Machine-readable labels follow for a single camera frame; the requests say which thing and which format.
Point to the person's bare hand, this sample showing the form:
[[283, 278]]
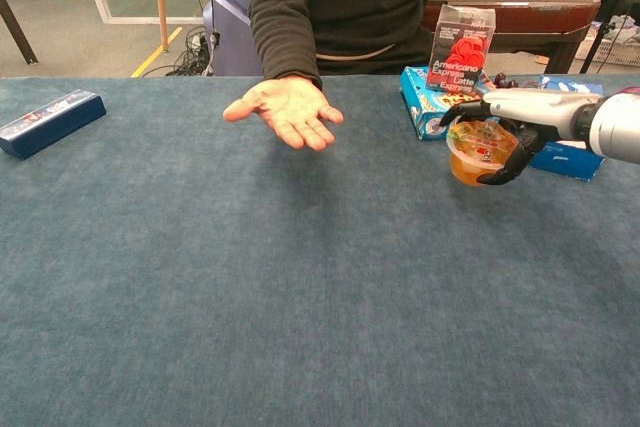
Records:
[[290, 112]]

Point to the silver black robot right hand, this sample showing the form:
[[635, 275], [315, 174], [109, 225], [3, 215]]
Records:
[[535, 107]]

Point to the orange jelly cup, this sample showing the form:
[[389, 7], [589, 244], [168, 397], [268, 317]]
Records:
[[470, 162]]

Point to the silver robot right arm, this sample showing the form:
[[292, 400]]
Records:
[[617, 127]]

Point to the person's black-sleeved forearm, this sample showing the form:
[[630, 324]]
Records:
[[285, 32]]

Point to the blue sandwich cookie box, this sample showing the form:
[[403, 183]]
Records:
[[567, 164]]

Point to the clear box red coffee capsules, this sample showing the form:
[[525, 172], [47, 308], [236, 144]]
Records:
[[460, 49]]

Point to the light blue snack box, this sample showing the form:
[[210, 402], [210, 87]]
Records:
[[425, 114]]

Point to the long dark blue box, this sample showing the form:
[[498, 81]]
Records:
[[50, 122]]

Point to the dark red ribbon bow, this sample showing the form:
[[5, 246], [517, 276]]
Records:
[[505, 81]]

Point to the brown wooden table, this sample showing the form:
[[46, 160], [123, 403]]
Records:
[[540, 4]]

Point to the white plastic basket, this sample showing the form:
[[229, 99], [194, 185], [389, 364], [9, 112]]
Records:
[[622, 49]]

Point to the lavender blue machine base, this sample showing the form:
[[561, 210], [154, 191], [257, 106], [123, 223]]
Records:
[[230, 22]]

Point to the black tripod stand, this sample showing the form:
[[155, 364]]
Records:
[[607, 22]]

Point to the blue felt tablecloth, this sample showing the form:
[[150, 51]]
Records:
[[300, 287]]

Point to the dark slanted table leg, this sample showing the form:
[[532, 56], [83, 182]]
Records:
[[17, 32]]

